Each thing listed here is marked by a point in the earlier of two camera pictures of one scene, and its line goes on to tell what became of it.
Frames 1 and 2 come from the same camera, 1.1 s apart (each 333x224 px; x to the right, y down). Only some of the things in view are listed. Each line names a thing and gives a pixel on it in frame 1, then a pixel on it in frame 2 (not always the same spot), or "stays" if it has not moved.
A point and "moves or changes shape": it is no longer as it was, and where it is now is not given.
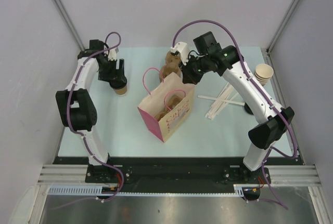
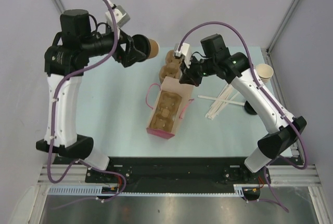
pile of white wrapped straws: (229, 93) stays
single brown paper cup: (122, 91) → (155, 48)
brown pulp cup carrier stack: (172, 65) stays
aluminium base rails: (281, 175) stays
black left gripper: (116, 74) → (129, 55)
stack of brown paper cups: (263, 73) stays
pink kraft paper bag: (169, 106) moves or changes shape
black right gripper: (188, 76) stays
